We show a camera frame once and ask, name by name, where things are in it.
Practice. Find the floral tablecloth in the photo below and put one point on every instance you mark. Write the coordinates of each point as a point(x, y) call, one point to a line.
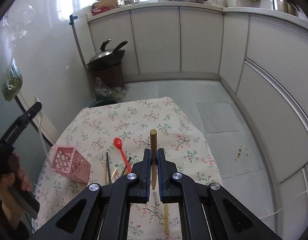
point(92, 133)

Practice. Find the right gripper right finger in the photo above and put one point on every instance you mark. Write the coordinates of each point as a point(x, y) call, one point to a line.
point(168, 191)

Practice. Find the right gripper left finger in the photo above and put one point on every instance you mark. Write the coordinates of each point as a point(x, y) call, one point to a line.
point(141, 188)

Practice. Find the black wok with lid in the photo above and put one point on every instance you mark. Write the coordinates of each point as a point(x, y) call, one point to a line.
point(107, 58)

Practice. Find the long bamboo chopstick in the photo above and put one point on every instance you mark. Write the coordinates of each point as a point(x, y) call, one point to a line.
point(166, 222)

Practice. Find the pink perforated utensil holder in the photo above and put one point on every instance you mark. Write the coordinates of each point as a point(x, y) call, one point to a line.
point(68, 162)

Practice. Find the steel pot right counter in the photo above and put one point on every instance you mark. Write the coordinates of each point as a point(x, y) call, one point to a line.
point(286, 7)

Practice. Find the black chopstick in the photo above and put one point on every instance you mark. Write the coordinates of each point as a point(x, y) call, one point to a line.
point(108, 168)

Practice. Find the white spoon wooden handle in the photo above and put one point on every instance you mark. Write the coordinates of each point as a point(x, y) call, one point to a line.
point(153, 144)

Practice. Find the brown trash bin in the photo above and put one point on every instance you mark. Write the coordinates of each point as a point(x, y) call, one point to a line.
point(112, 77)

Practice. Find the red packaged food bag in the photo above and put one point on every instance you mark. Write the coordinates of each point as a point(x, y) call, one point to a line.
point(103, 6)

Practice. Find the green vegetables plastic bag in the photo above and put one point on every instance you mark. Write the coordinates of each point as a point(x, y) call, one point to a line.
point(106, 93)

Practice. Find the person left hand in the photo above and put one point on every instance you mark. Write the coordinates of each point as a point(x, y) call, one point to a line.
point(10, 207)

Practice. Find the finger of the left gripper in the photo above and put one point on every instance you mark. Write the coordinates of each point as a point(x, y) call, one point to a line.
point(18, 126)

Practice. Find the white kitchen cabinets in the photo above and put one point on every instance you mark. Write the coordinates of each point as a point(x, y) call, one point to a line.
point(259, 55)

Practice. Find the mop pole black clamp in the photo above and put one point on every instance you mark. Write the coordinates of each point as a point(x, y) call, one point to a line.
point(72, 19)

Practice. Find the hanging bag of greens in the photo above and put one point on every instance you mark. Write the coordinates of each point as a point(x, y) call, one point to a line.
point(12, 29)

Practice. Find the red plastic spoon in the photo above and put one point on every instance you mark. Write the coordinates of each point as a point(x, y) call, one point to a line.
point(119, 145)

